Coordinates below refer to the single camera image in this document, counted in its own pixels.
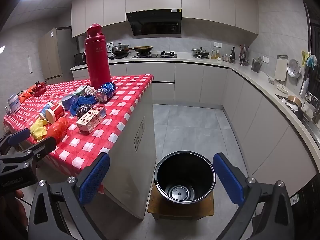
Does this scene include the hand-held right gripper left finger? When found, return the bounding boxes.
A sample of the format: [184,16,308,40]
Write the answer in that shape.
[26,152,111,240]

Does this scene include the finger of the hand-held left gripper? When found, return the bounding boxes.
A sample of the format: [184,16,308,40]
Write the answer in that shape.
[0,128,32,155]
[24,136,57,170]

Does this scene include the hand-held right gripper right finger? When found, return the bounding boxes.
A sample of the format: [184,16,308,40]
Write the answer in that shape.
[212,152,295,240]

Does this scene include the yellow wrapper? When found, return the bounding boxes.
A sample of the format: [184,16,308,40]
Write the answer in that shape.
[30,119,48,141]

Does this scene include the red plastic bag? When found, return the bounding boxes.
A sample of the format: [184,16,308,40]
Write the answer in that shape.
[46,117,70,140]

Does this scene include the blue paper cup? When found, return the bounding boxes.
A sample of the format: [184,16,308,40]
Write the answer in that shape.
[39,101,55,120]

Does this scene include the red paper cup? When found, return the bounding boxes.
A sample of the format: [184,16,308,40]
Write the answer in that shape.
[46,103,66,124]

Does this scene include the black bucket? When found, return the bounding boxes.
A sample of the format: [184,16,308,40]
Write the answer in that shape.
[153,151,217,203]

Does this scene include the blue round tub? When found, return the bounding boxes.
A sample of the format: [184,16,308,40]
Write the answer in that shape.
[61,94,76,111]

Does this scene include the steel wool scourer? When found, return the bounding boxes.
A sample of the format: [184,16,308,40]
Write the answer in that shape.
[76,104,93,119]

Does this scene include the blue cloth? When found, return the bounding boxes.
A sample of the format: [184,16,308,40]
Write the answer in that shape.
[69,95,98,117]

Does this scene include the blue drink can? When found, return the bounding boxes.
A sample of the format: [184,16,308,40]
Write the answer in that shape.
[95,82,117,103]

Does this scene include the person's left hand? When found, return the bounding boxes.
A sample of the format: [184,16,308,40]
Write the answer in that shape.
[0,189,27,230]

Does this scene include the grey kitchen island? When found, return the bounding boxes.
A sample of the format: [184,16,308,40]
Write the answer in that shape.
[99,82,157,220]

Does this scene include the white box device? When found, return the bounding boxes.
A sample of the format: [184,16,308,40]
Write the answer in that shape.
[7,93,20,113]

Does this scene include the orange plastic bag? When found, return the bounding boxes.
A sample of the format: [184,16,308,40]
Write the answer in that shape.
[19,86,35,103]

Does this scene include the small red pot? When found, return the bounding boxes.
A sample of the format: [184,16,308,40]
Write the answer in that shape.
[32,81,48,97]

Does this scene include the grey socket panel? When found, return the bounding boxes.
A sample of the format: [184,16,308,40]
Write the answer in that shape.
[134,116,145,152]

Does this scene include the wooden stool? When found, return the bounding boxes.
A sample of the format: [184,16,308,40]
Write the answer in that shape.
[147,182,215,221]

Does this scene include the red checkered tablecloth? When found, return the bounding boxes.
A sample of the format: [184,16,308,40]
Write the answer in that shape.
[3,74,153,178]

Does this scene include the beige refrigerator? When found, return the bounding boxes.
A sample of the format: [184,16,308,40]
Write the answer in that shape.
[38,27,78,83]

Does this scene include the black microwave oven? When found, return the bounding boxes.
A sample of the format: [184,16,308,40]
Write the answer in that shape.
[74,52,87,66]

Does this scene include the steel kitchen sink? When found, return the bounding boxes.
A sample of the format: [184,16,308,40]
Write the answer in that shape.
[275,94,320,140]

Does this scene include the beige lower cabinets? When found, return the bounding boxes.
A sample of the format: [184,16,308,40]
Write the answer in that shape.
[72,61,318,178]

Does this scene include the beige cabinets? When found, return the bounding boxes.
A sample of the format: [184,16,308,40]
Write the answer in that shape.
[72,61,318,178]
[71,0,259,38]

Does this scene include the red thermos flask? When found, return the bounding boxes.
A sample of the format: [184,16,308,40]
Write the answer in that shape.
[84,23,112,90]

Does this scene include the black induction cooker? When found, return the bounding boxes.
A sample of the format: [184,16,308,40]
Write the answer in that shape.
[108,52,132,60]

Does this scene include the dark utensil holder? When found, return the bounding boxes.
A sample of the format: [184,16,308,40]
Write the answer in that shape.
[251,57,263,73]

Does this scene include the dark pot with lid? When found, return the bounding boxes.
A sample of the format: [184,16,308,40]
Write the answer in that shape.
[111,43,134,55]

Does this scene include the white cutting board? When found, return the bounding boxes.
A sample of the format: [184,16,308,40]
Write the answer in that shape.
[274,55,289,82]

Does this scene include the round metal steamer plate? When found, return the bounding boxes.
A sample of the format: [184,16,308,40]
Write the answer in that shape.
[287,59,300,78]

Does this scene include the pan with glass lid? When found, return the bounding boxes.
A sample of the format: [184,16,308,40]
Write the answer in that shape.
[192,47,210,58]

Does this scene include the black wok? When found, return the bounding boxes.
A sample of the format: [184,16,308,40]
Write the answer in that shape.
[133,45,153,54]

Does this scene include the black gas stove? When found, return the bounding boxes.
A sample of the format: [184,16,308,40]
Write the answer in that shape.
[131,51,177,59]

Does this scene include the blue rubber glove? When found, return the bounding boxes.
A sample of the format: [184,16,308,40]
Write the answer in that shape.
[306,54,318,68]

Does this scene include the black range hood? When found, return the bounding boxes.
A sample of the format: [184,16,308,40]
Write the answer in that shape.
[126,9,182,36]

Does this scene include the beige upper cabinets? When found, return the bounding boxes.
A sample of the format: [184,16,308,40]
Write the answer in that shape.
[71,0,259,38]

